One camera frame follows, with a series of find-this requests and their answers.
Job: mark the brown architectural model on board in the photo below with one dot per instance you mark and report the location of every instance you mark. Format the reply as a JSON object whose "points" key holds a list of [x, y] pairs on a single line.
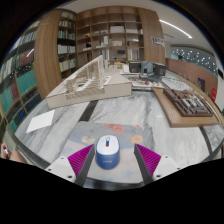
{"points": [[186, 106]]}

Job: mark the person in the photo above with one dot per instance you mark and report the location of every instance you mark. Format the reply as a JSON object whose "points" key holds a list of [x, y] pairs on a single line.
{"points": [[10, 154]]}

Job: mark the long ceiling light strip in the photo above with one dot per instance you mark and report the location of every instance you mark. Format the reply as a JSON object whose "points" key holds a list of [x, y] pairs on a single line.
{"points": [[175, 28]]}

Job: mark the wooden shelf unit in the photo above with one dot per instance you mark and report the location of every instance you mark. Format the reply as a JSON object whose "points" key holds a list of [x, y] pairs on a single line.
{"points": [[113, 33]]}

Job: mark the light blue floral mouse pad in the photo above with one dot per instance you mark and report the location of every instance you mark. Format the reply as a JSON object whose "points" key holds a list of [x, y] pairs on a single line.
{"points": [[100, 130]]}

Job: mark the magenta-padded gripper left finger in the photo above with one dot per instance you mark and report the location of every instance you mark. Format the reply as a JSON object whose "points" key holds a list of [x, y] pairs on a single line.
{"points": [[78, 161]]}

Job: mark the white architectural model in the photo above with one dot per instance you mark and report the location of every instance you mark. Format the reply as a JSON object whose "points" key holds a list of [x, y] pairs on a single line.
{"points": [[90, 86]]}

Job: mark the white and blue computer mouse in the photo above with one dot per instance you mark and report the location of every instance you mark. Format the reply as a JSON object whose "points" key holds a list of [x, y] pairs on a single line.
{"points": [[107, 153]]}

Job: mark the grey house model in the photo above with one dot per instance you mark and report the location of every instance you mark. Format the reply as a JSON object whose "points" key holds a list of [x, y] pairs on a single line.
{"points": [[146, 68]]}

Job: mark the white paper sheet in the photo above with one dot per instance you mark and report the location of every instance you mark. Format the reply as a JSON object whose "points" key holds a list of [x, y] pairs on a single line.
{"points": [[40, 121]]}

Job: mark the shelf unit with colourful books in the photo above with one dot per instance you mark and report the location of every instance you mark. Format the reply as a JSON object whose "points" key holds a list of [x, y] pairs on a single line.
{"points": [[20, 80]]}

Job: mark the red wall box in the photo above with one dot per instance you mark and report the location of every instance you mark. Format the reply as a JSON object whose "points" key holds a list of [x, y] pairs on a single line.
{"points": [[214, 94]]}

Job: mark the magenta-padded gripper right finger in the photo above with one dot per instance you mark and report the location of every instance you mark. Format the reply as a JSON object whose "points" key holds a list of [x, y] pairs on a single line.
{"points": [[151, 161]]}

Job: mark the dark shelf unit with books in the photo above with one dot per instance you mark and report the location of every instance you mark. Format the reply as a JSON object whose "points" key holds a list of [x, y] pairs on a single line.
{"points": [[66, 43]]}

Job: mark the flat white site model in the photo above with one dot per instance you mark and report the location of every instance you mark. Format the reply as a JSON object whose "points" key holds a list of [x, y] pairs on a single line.
{"points": [[145, 82]]}

